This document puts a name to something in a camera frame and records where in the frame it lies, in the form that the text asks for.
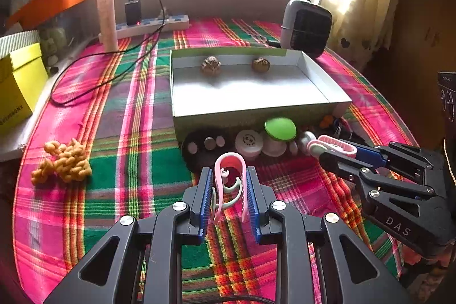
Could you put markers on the translucent round container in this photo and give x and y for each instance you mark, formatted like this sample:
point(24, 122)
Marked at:
point(274, 148)

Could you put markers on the black disc with metal studs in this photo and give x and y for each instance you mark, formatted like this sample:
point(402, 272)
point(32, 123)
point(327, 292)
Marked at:
point(197, 159)

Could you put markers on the striped box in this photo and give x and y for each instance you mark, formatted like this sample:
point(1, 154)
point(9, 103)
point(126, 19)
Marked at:
point(17, 40)

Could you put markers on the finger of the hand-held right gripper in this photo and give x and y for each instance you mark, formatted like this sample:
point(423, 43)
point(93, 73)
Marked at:
point(342, 165)
point(370, 156)

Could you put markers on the pink clip with white roller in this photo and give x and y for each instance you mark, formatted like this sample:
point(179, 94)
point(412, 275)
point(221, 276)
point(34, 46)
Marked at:
point(335, 142)

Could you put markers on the yellow cardboard box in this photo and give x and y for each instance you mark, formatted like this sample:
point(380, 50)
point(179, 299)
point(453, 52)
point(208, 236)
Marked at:
point(17, 90)

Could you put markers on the clear plastic container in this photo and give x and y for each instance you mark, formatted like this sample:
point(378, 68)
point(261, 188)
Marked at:
point(58, 35)

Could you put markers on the black power adapter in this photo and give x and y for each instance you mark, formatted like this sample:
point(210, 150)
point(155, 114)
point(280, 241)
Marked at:
point(133, 12)

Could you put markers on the pink clip with white hooks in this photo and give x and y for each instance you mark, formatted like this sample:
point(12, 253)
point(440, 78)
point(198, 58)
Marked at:
point(229, 157)

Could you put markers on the black speaker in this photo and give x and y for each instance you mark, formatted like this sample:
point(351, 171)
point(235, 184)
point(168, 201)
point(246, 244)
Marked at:
point(447, 97)

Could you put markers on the brown walnut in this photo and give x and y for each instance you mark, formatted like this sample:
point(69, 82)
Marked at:
point(211, 65)
point(261, 64)

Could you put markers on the cream cosmetic tube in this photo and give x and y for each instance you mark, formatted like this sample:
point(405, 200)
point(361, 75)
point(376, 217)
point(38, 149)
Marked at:
point(107, 19)

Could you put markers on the white cardboard box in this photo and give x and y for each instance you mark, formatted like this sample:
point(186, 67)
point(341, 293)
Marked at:
point(249, 94)

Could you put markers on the white round jar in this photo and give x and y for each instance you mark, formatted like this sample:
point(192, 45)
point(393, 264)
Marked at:
point(249, 141)

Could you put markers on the small orange object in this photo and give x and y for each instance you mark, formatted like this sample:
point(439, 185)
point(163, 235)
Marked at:
point(326, 120)

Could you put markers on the pink green plaid tablecloth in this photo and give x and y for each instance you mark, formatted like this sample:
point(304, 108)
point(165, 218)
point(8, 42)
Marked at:
point(135, 133)

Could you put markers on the black and grey portable heater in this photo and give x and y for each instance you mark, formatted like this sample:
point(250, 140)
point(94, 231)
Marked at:
point(310, 29)

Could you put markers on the small grey plug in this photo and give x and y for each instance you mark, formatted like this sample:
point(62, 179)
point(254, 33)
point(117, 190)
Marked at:
point(164, 12)

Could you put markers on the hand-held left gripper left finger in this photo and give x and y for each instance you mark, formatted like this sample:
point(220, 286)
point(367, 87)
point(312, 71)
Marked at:
point(205, 199)

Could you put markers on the white mushroom-shaped knob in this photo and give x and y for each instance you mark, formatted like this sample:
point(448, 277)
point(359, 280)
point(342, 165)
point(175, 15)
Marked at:
point(305, 139)

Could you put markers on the white power strip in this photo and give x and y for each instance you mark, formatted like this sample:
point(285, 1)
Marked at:
point(171, 22)

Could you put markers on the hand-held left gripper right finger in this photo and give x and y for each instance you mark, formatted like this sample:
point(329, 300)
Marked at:
point(252, 204)

